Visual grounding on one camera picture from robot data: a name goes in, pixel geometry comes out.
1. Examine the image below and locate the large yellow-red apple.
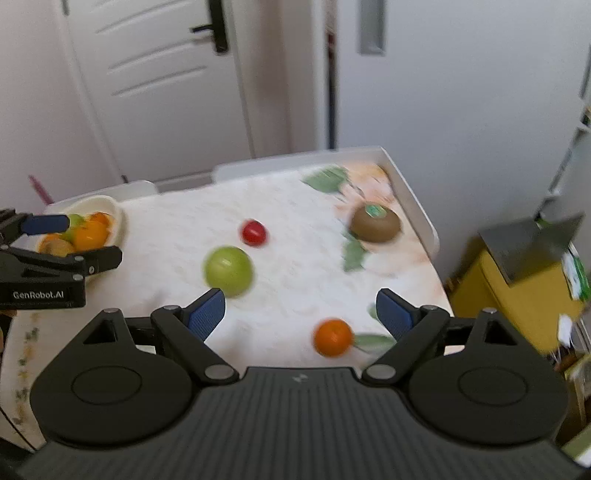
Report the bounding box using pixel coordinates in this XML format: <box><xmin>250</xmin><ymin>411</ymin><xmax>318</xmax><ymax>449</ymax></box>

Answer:
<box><xmin>38</xmin><ymin>234</ymin><xmax>77</xmax><ymax>257</ymax></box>

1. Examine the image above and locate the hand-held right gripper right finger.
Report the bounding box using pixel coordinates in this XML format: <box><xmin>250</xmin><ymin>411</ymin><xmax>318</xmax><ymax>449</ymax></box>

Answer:
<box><xmin>360</xmin><ymin>288</ymin><xmax>520</xmax><ymax>386</ymax></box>

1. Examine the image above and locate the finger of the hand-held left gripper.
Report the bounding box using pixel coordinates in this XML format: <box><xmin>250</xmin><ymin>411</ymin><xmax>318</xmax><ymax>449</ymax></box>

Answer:
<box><xmin>0</xmin><ymin>209</ymin><xmax>71</xmax><ymax>245</ymax></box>
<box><xmin>0</xmin><ymin>246</ymin><xmax>123</xmax><ymax>281</ymax></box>

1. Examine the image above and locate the black door lock handle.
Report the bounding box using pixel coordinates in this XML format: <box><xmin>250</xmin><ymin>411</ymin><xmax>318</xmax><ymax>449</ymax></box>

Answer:
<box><xmin>190</xmin><ymin>0</ymin><xmax>229</xmax><ymax>55</ymax></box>

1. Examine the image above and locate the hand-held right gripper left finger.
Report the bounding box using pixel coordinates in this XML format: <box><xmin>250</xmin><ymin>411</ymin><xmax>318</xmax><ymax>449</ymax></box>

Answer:
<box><xmin>81</xmin><ymin>287</ymin><xmax>240</xmax><ymax>386</ymax></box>

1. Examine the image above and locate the white cabinet door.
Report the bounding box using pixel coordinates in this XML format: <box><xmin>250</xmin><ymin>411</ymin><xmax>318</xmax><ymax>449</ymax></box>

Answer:
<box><xmin>335</xmin><ymin>0</ymin><xmax>591</xmax><ymax>287</ymax></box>

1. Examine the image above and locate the small mandarin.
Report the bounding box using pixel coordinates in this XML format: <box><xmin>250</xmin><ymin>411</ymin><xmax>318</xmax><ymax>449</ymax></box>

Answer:
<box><xmin>313</xmin><ymin>318</ymin><xmax>354</xmax><ymax>357</ymax></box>

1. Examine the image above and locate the white rimmed table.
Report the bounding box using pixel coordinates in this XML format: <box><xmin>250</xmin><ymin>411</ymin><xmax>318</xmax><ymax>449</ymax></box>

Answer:
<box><xmin>41</xmin><ymin>146</ymin><xmax>439</xmax><ymax>259</ymax></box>

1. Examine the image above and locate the pink folding tool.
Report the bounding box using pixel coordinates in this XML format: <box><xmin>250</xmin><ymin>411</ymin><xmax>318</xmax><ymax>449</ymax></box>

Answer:
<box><xmin>28</xmin><ymin>174</ymin><xmax>52</xmax><ymax>205</ymax></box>

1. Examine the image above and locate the red cherry tomato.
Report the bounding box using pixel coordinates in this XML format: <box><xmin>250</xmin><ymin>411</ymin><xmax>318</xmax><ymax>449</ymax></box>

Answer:
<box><xmin>240</xmin><ymin>219</ymin><xmax>269</xmax><ymax>247</ymax></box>

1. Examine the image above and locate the white panelled door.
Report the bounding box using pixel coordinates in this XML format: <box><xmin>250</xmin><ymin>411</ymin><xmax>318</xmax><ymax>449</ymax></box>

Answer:
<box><xmin>60</xmin><ymin>0</ymin><xmax>259</xmax><ymax>185</ymax></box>

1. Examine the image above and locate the yellow box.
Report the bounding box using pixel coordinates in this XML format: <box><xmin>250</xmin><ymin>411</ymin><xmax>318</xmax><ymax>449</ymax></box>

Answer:
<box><xmin>450</xmin><ymin>249</ymin><xmax>583</xmax><ymax>356</ymax></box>

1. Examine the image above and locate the green white carton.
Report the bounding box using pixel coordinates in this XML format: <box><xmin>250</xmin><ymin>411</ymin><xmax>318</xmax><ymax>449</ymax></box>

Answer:
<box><xmin>561</xmin><ymin>244</ymin><xmax>591</xmax><ymax>303</ymax></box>

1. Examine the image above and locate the grey recessed cabinet handle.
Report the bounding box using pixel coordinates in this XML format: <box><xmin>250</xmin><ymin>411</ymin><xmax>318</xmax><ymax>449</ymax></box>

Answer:
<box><xmin>359</xmin><ymin>0</ymin><xmax>386</xmax><ymax>56</ymax></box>

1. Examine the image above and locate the green jujube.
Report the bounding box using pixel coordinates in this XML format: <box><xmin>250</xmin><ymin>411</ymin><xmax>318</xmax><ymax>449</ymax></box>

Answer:
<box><xmin>62</xmin><ymin>213</ymin><xmax>86</xmax><ymax>243</ymax></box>
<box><xmin>204</xmin><ymin>246</ymin><xmax>254</xmax><ymax>298</ymax></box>

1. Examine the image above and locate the cream plate with duck print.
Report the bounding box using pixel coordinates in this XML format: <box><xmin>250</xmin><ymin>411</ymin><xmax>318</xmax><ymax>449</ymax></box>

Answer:
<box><xmin>34</xmin><ymin>195</ymin><xmax>126</xmax><ymax>287</ymax></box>

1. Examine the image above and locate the grey flat panel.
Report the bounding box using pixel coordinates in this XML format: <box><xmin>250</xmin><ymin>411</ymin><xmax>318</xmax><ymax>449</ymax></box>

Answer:
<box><xmin>478</xmin><ymin>213</ymin><xmax>585</xmax><ymax>286</ymax></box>

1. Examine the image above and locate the brown kiwi with green sticker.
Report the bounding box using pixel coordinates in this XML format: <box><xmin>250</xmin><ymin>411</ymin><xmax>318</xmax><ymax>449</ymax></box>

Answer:
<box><xmin>348</xmin><ymin>203</ymin><xmax>402</xmax><ymax>244</ymax></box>

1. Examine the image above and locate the floral tablecloth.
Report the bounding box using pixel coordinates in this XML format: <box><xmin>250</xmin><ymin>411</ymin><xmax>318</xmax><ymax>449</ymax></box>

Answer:
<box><xmin>0</xmin><ymin>164</ymin><xmax>455</xmax><ymax>450</ymax></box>

